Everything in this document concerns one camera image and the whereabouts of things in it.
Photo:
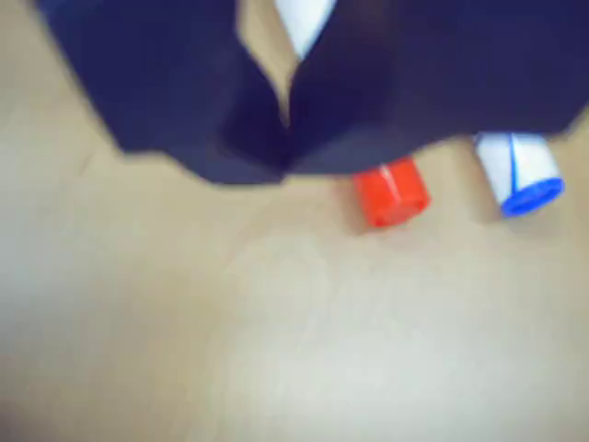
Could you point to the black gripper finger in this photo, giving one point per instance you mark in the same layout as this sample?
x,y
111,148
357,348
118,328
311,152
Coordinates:
x,y
175,83
437,69

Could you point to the red cap white marker pen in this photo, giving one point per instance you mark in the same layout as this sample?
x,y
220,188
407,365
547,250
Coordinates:
x,y
391,195

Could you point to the blue cap white marker pen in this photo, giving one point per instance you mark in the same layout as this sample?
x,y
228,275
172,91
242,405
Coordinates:
x,y
529,175

